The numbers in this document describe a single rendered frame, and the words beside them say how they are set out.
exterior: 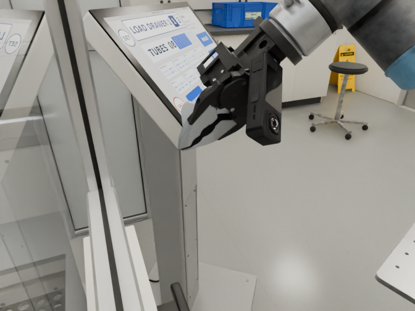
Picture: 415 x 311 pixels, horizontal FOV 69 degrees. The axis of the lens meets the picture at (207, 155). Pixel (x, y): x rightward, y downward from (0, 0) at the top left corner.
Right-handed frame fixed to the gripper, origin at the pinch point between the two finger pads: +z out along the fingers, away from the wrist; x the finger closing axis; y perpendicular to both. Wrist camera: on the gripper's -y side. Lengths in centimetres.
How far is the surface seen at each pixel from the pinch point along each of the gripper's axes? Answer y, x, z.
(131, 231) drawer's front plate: -7.7, 2.9, 12.0
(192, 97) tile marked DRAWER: 24.2, -12.8, 1.5
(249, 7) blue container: 246, -156, -30
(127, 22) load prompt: 34.7, 5.1, -0.6
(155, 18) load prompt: 44.6, -3.4, -3.0
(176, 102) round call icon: 19.2, -7.0, 2.7
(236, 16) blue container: 243, -149, -15
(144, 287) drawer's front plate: -17.0, 4.7, 9.4
